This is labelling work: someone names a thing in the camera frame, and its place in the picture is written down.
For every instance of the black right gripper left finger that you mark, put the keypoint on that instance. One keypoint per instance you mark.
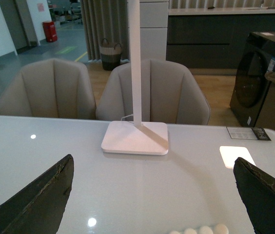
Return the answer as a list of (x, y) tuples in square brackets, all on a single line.
[(39, 207)]

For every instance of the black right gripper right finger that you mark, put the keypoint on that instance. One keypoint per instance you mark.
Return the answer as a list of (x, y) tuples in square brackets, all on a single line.
[(257, 191)]

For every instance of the black white label sticker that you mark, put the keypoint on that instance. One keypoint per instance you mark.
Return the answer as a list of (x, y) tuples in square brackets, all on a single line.
[(252, 133)]

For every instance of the white desk lamp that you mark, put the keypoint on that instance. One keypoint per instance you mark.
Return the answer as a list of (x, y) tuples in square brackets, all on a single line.
[(137, 137)]

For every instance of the beige chair left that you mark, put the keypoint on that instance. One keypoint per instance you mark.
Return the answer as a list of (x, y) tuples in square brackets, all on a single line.
[(53, 88)]

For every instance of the beige chair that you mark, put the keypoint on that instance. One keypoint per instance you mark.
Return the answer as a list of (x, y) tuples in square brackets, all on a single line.
[(53, 88), (170, 94)]

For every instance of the beige chair right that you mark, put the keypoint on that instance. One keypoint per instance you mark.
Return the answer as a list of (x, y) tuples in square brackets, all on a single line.
[(170, 94)]

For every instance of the black washing machine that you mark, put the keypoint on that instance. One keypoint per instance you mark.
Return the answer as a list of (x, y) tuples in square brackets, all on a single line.
[(251, 86)]

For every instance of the woven laundry basket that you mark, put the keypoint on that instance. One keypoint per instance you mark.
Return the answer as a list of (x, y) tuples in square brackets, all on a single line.
[(110, 53)]

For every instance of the red bin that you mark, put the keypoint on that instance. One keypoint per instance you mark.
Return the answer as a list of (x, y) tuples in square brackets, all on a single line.
[(50, 31)]

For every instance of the dark kitchen counter cabinet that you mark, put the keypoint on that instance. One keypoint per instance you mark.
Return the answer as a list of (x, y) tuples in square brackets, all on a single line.
[(214, 38)]

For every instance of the white drawer cabinet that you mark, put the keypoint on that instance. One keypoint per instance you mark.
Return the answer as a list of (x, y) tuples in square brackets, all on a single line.
[(153, 28)]

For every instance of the white studded base plate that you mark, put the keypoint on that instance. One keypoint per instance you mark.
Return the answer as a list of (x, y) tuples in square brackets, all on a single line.
[(215, 229)]

